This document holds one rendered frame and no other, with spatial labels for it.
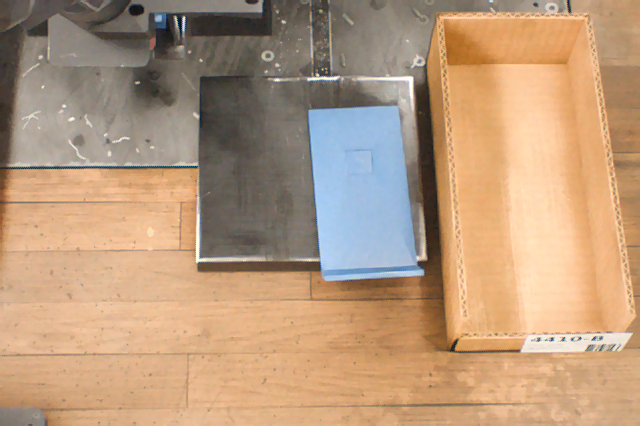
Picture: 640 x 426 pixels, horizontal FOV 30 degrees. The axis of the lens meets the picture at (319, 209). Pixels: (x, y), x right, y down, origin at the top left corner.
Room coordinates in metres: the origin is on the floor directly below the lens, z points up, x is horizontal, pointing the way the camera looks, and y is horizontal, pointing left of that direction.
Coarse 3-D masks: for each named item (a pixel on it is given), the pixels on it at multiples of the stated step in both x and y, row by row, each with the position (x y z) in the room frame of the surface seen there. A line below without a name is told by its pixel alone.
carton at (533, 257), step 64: (448, 64) 0.55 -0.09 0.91; (512, 64) 0.55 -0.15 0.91; (576, 64) 0.54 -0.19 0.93; (448, 128) 0.45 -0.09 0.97; (512, 128) 0.49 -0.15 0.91; (576, 128) 0.49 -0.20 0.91; (448, 192) 0.40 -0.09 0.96; (512, 192) 0.43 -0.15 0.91; (576, 192) 0.44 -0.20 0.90; (448, 256) 0.36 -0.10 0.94; (512, 256) 0.38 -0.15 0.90; (576, 256) 0.38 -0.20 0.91; (448, 320) 0.32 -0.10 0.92; (512, 320) 0.33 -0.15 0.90; (576, 320) 0.33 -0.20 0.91
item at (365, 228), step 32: (320, 128) 0.46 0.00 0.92; (352, 128) 0.47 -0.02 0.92; (384, 128) 0.47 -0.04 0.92; (320, 160) 0.44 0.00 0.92; (384, 160) 0.44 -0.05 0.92; (320, 192) 0.41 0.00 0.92; (352, 192) 0.41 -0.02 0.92; (384, 192) 0.41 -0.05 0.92; (320, 224) 0.38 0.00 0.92; (352, 224) 0.39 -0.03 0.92; (384, 224) 0.39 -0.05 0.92; (320, 256) 0.36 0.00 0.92; (352, 256) 0.36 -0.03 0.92; (384, 256) 0.36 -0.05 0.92
